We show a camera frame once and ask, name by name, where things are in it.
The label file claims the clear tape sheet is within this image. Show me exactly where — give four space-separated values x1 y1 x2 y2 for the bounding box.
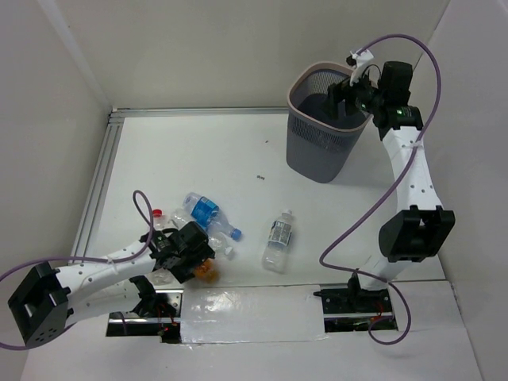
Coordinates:
180 285 326 344

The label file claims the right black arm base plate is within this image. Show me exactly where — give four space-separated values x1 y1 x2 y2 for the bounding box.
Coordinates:
313 286 398 333

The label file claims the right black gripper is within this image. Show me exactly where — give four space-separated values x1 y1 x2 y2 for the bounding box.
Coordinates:
317 64 386 122

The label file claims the grey mesh waste bin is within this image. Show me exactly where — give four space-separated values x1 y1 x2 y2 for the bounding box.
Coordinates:
286 62 370 183

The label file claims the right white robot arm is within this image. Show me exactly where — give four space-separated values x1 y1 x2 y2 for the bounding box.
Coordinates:
328 61 456 311

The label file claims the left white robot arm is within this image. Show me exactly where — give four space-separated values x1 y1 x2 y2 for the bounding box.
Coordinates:
8 222 215 349

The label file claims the clear bottle white blue label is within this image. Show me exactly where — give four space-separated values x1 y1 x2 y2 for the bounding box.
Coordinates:
261 210 293 274

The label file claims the orange juice bottle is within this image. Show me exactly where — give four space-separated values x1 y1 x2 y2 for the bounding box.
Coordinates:
194 259 220 284

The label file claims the blue label bottle white cap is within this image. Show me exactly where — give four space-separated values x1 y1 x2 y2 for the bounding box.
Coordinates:
169 208 235 260

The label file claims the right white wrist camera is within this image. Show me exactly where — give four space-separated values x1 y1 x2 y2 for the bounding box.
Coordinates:
346 49 374 87

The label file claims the red label water bottle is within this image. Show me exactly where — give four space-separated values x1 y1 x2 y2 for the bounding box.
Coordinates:
147 209 175 286

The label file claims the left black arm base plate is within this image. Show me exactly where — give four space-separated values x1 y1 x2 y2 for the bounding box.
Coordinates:
106 290 183 344

